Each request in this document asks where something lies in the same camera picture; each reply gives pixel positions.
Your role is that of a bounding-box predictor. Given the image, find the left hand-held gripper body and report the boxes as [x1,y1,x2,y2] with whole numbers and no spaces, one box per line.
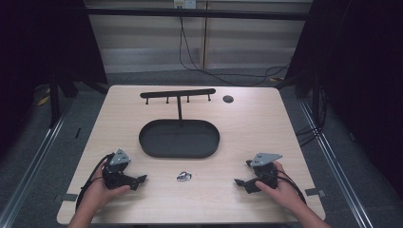
[102,148,141,191]

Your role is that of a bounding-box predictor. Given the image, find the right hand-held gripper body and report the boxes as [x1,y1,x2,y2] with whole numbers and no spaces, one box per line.
[249,152,283,195]

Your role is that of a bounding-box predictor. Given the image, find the person's left hand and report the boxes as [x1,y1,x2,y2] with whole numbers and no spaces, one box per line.
[81,161,131,211]

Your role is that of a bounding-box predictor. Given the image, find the person's right hand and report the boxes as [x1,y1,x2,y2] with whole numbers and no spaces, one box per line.
[254,161,306,214]

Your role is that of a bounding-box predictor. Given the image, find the grey tape strip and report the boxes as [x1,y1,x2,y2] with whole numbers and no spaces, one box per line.
[52,193,79,203]
[304,187,327,198]

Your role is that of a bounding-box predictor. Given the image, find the black hook rack with tray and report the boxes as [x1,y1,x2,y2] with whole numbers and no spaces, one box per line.
[138,87,221,160]

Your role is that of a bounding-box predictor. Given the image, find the black metal stand leg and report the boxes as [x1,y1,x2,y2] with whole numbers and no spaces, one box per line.
[48,70,62,128]

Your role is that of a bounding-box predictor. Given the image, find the yellow floor tape piece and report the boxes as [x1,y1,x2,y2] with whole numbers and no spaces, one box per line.
[35,94,51,107]

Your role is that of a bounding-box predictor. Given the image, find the dark curtain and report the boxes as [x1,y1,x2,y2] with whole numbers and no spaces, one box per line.
[0,0,109,156]
[284,0,403,194]

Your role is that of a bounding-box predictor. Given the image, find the right hand-held gripper black cable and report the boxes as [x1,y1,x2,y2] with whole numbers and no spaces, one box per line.
[276,169,308,205]

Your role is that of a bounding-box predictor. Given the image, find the hand-held gripper black cable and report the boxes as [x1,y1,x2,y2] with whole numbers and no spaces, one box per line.
[75,153,115,212]
[276,169,308,205]

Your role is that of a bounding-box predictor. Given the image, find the left hand-held gripper black cable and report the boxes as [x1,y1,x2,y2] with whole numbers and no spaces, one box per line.
[75,153,115,212]

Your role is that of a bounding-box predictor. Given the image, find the silver key ring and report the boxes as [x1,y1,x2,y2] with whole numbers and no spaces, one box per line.
[176,170,193,182]

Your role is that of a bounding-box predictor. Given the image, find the bundle of black floor cables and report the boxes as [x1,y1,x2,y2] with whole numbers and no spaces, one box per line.
[295,84,329,147]

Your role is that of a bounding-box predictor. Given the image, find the metal floor rail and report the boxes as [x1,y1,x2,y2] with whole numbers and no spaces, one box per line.
[0,100,75,228]
[298,98,376,228]

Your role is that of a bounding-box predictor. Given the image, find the long black power cable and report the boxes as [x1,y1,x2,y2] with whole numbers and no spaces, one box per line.
[178,15,292,87]

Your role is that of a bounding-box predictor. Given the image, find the black horizontal frame bar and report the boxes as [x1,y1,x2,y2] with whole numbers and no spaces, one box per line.
[85,7,311,22]

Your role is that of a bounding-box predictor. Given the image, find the white wall socket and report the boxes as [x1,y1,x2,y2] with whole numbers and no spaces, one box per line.
[173,0,197,10]

